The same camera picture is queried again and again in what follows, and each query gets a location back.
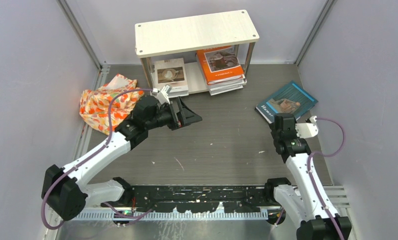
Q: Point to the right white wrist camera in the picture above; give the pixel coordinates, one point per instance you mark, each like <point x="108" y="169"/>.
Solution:
<point x="309" y="129"/>

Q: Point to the aluminium rail frame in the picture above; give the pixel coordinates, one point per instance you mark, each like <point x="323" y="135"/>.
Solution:
<point x="130" y="114"/>

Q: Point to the orange floral cloth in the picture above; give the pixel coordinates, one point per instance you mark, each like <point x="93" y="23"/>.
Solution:
<point x="103" y="106"/>

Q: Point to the palm leaf cover book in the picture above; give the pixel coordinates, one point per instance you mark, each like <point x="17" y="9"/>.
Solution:
<point x="225" y="84"/>

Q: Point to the white grey cover book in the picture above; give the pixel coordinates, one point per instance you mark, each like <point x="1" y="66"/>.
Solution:
<point x="220" y="89"/>

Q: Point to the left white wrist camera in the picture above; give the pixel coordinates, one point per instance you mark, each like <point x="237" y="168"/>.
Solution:
<point x="162" y="95"/>

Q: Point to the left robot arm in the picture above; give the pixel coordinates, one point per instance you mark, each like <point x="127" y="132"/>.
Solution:
<point x="67" y="190"/>

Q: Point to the afternoon tea book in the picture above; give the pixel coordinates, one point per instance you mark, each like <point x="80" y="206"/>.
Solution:
<point x="171" y="72"/>

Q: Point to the teal cover book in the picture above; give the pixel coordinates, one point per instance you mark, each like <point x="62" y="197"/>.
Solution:
<point x="289" y="99"/>

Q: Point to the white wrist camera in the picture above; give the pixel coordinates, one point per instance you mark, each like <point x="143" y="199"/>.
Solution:
<point x="309" y="129"/>
<point x="162" y="95"/>

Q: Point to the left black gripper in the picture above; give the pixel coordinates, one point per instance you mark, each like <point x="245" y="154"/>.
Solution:
<point x="188" y="116"/>

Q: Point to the orange good morning book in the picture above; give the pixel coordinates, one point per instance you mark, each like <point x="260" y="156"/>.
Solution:
<point x="219" y="64"/>

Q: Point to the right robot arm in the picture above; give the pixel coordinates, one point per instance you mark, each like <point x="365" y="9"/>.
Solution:
<point x="307" y="203"/>

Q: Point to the white two-tier shelf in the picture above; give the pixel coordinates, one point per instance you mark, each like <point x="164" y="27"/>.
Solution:
<point x="192" y="33"/>

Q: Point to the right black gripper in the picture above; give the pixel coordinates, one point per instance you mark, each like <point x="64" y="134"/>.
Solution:
<point x="272" y="126"/>

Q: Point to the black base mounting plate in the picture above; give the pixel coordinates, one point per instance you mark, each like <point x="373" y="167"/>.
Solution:
<point x="196" y="198"/>

